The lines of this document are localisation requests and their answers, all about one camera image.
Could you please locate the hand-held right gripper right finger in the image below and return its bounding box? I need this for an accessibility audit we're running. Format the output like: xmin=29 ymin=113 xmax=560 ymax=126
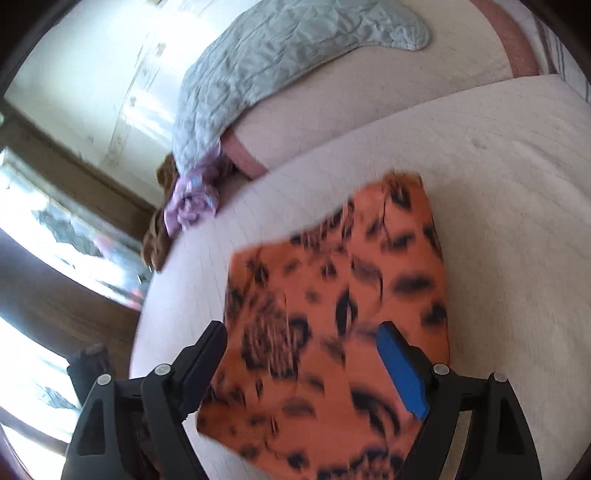
xmin=376 ymin=320 xmax=543 ymax=480

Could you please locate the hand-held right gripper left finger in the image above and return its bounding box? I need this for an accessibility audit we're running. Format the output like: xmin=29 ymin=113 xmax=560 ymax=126
xmin=60 ymin=320 xmax=229 ymax=480

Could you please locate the orange leopard print garment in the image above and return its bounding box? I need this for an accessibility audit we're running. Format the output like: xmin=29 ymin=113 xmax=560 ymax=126
xmin=196 ymin=170 xmax=451 ymax=480

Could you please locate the brown cloth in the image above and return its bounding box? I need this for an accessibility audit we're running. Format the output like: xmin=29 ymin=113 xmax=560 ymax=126
xmin=141 ymin=154 xmax=185 ymax=273

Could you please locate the purple patterned cloth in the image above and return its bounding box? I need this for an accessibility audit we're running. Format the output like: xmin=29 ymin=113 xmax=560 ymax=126
xmin=164 ymin=148 xmax=222 ymax=238

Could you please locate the wooden framed window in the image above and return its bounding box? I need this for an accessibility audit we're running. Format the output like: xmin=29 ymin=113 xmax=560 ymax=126
xmin=0 ymin=99 xmax=155 ymax=462

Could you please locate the white quilted mattress pad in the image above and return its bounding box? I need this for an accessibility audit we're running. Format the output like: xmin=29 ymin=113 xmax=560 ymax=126
xmin=129 ymin=74 xmax=591 ymax=480

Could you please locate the pale pink bordered bed sheet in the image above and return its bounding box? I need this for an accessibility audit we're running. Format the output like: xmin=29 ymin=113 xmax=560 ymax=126
xmin=222 ymin=0 xmax=543 ymax=180

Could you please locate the grey-blue quilted blanket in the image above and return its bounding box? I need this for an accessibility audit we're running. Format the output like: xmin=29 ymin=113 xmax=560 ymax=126
xmin=172 ymin=0 xmax=432 ymax=178

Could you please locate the grey striped cloth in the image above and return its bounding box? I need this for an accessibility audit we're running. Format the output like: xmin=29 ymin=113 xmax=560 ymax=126
xmin=531 ymin=14 xmax=585 ymax=90

